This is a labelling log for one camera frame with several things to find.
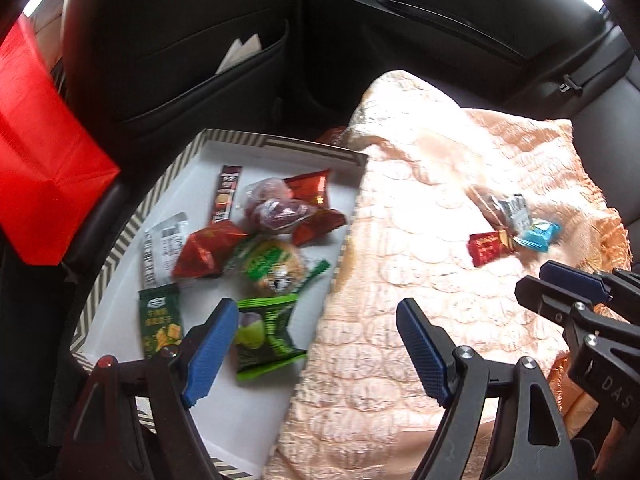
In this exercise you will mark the dark green snack packet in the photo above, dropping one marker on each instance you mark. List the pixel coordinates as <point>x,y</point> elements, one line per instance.
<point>157,320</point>

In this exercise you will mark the clear plastic wrapper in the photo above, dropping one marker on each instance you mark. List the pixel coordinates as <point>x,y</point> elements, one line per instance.
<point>485,205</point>

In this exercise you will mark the green cow biscuit packet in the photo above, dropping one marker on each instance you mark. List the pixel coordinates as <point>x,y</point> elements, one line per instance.
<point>270,265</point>

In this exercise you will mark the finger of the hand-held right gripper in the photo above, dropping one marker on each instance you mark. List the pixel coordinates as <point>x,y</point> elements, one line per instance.
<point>575,276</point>
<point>545,297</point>

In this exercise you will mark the black car door panel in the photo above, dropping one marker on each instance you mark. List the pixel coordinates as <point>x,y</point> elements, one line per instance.
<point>450,35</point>

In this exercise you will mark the white paper in seat pocket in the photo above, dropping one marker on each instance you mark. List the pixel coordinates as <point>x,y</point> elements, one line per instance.
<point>245,52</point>

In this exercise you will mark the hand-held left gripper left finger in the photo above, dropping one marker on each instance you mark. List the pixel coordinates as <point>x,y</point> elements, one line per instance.
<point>210,350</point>

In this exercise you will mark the small grey snack packet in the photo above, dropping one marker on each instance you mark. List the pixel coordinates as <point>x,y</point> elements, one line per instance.
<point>515,212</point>

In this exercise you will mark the peach quilted blanket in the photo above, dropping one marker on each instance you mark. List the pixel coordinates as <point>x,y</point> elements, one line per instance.
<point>400,210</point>

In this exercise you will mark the striped cardboard box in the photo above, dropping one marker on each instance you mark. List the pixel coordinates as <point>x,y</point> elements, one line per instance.
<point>250,410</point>

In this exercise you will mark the seat belt buckle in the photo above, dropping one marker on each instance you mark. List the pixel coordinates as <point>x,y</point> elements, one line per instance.
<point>567,84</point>

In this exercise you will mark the small red object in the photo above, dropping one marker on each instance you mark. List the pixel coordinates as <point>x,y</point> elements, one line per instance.
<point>332,136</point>

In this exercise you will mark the large red foil packet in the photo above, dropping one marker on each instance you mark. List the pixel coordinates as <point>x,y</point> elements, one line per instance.
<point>205,252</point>

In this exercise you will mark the bright green snack packet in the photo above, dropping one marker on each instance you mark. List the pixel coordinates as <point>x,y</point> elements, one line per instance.
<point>265,335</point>

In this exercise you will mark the black rear car seat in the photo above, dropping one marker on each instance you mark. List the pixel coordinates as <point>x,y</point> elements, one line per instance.
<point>610,110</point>

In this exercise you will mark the black front seat back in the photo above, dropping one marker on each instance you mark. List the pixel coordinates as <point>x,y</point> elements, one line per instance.
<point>175,10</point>

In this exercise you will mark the large grey snack packet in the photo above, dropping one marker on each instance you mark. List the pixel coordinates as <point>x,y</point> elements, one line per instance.
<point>162,250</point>

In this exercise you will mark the blue candy packet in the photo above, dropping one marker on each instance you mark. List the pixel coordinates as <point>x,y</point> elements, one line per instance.
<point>540,235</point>

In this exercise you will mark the red foil candy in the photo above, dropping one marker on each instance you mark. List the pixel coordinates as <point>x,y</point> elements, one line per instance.
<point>310,187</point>
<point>320,225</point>

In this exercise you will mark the dark red coffee stick sachet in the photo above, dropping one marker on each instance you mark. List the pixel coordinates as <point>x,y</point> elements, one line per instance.
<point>225,195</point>

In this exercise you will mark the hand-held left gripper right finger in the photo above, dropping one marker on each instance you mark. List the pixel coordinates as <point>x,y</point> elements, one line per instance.
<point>420,355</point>

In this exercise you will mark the small red gold packet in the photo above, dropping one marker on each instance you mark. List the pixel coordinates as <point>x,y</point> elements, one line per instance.
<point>487,248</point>

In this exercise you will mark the red paper bag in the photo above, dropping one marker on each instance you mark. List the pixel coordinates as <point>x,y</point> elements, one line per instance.
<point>45,160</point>

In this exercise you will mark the clear packet of dates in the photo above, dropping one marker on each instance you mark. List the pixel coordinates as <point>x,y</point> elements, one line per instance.
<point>275,210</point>

